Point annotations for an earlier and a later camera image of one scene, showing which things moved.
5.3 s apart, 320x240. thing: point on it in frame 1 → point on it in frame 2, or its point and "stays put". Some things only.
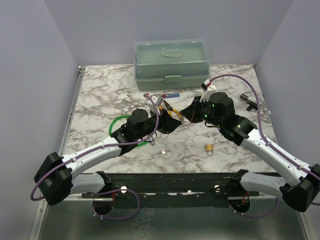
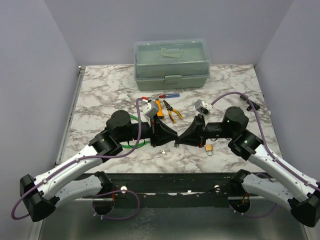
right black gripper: [191, 112] → [195, 135]
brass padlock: [209, 147] stays put
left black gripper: [168, 123] → [161, 133]
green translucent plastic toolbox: [170, 64] stays put
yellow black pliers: [170, 109] stays put
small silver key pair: [162, 151] stays put
